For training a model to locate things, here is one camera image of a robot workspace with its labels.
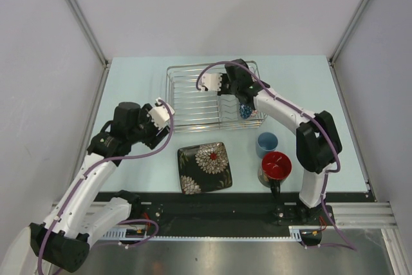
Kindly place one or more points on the red black mug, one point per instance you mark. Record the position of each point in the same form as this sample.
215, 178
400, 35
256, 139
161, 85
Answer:
274, 169

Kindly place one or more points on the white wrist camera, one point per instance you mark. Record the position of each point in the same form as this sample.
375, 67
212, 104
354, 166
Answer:
210, 82
161, 113

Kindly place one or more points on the left aluminium frame post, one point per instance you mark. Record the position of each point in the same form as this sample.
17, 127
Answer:
87, 31

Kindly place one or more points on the right aluminium frame post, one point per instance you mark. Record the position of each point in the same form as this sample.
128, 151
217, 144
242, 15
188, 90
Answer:
355, 19

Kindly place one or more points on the aluminium frame post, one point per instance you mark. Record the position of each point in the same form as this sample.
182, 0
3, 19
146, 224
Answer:
87, 31
355, 19

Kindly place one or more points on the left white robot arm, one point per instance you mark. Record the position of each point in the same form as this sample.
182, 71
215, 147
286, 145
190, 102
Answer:
65, 236

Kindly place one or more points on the metal wire dish rack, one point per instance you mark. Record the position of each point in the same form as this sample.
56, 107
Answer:
197, 111

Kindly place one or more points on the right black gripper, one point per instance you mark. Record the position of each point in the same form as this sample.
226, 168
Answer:
223, 91

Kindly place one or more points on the black floral square plate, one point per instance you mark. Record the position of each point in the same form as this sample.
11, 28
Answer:
204, 168

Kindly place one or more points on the blue ceramic cup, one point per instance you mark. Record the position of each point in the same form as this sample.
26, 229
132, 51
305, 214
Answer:
266, 142

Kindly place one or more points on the aluminium extrusion rail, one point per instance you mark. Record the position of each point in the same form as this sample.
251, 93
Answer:
371, 215

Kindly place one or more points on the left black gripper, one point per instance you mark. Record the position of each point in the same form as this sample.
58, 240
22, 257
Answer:
151, 140

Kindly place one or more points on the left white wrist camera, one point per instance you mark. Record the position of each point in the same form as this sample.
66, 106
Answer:
161, 113

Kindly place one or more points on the white slotted cable duct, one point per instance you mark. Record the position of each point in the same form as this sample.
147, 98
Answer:
118, 234

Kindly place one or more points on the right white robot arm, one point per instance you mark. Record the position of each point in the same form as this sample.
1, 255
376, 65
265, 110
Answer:
317, 140

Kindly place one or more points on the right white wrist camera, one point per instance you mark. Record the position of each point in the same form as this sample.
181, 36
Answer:
210, 82

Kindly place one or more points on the blue patterned small bowl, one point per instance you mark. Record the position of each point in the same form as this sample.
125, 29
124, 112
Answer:
245, 111

